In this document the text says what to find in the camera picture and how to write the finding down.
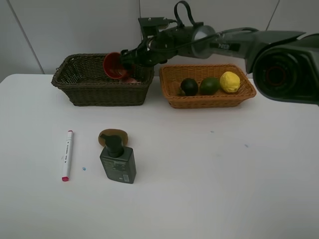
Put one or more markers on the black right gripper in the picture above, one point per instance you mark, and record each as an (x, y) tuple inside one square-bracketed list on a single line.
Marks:
[(159, 46)]

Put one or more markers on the red plastic cup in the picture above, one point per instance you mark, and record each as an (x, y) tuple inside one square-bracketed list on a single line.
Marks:
[(114, 69)]

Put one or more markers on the pink dish soap bottle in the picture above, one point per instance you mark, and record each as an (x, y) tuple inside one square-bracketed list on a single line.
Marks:
[(128, 80)]

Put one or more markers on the dark green mangosteen fruit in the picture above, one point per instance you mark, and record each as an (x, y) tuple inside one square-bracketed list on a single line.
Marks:
[(188, 87)]

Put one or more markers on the green lime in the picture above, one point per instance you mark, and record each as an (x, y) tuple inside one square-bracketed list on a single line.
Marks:
[(209, 86)]

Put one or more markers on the yellow lemon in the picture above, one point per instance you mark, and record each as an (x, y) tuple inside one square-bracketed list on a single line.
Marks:
[(230, 82)]

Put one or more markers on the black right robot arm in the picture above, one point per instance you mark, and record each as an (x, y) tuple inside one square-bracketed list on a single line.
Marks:
[(284, 64)]

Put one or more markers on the dark brown wicker basket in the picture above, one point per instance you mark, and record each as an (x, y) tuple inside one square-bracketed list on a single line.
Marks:
[(82, 78)]

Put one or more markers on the orange wicker basket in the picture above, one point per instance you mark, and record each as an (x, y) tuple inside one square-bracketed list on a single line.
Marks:
[(171, 77)]

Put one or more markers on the brown kiwi fruit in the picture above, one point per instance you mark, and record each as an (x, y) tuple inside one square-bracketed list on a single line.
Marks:
[(121, 133)]

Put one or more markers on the dark green pump bottle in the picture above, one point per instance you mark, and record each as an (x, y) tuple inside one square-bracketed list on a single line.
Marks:
[(118, 160)]

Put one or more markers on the white marker with red caps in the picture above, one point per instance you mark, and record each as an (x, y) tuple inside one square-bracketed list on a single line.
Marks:
[(67, 157)]

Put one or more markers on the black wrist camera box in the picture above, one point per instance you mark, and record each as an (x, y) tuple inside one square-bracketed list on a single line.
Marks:
[(150, 26)]

